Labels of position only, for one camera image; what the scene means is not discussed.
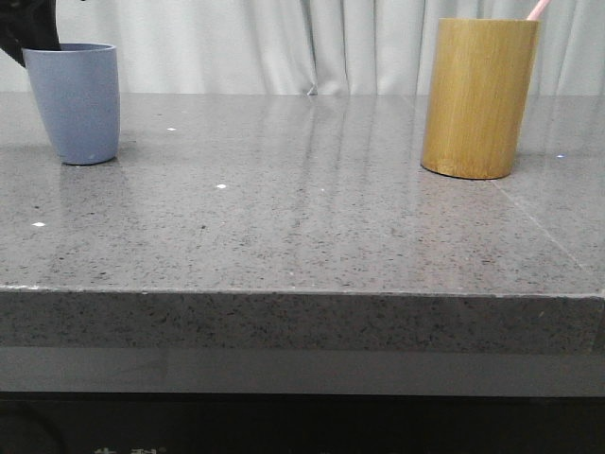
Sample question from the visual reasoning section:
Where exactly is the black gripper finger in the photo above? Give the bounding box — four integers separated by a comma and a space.
1, 0, 61, 67

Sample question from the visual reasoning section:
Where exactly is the blue plastic cup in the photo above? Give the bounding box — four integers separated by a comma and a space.
23, 43, 120, 166

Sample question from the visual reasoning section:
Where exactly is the bamboo wooden cup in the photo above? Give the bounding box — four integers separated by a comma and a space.
421, 18, 539, 180

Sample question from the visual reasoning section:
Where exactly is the grey-white curtain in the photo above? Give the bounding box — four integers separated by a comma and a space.
0, 0, 605, 97

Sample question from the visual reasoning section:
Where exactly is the dark cabinet under counter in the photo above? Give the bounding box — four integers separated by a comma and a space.
1, 347, 604, 453

